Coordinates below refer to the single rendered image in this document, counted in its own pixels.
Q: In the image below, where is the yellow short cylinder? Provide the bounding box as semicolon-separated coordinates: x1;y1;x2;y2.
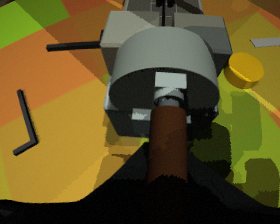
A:
224;52;264;89

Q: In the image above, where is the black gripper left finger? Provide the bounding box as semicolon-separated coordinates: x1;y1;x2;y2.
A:
0;141;149;224

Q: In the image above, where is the black l-shaped bar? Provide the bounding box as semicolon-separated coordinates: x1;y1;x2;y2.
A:
12;89;39;156
46;30;104;51

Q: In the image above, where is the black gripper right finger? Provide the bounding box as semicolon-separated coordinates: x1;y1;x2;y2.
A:
187;151;280;224

